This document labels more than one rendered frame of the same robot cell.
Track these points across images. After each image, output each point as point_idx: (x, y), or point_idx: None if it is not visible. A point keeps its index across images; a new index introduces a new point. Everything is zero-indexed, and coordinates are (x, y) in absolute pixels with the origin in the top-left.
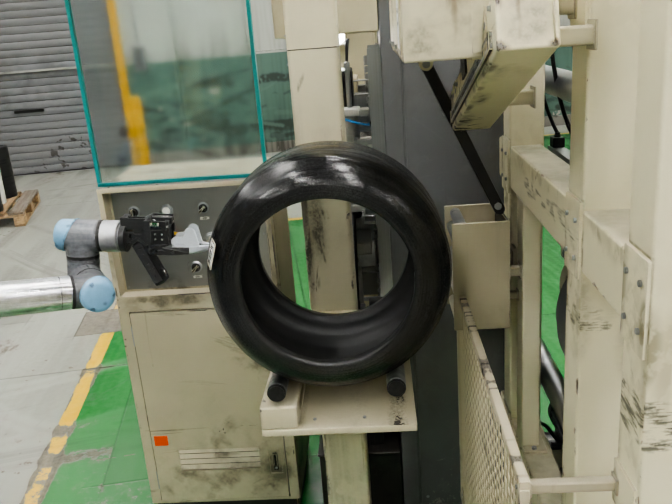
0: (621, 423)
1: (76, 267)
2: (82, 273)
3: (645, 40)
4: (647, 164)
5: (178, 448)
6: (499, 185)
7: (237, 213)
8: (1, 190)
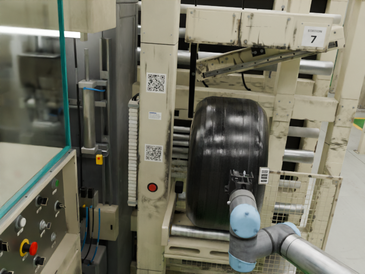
0: (330, 150)
1: (257, 239)
2: (274, 233)
3: (358, 43)
4: (357, 76)
5: None
6: None
7: (266, 145)
8: None
